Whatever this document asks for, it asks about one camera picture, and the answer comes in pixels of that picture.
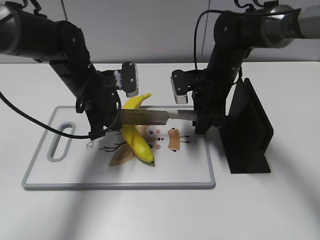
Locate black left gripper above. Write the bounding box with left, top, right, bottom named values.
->
left=75, top=70, right=121, bottom=140

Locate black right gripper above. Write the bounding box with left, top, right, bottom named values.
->
left=191, top=72, right=226, bottom=134

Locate white-handled kitchen knife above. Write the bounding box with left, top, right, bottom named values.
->
left=120, top=109, right=198, bottom=126

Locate yellow plastic banana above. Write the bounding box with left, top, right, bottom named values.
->
left=120, top=93, right=155, bottom=164

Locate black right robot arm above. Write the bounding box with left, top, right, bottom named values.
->
left=192, top=0, right=320, bottom=135

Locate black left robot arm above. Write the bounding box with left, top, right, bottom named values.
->
left=0, top=0, right=121, bottom=140

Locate black knife stand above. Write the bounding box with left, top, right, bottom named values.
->
left=219, top=78, right=274, bottom=174

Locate white grey-rimmed cutting board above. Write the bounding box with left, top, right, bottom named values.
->
left=21, top=119, right=216, bottom=190

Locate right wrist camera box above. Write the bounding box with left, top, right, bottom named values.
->
left=170, top=69, right=201, bottom=105

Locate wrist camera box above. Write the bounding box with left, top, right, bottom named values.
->
left=170, top=69, right=201, bottom=105
left=113, top=61, right=139, bottom=98

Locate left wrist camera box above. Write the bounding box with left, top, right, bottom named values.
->
left=113, top=61, right=139, bottom=98

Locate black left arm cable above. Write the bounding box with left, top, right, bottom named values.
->
left=0, top=91, right=121, bottom=140

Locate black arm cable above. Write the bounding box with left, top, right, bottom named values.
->
left=193, top=9, right=251, bottom=72
left=0, top=91, right=121, bottom=140

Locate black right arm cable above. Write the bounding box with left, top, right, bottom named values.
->
left=193, top=9, right=251, bottom=72

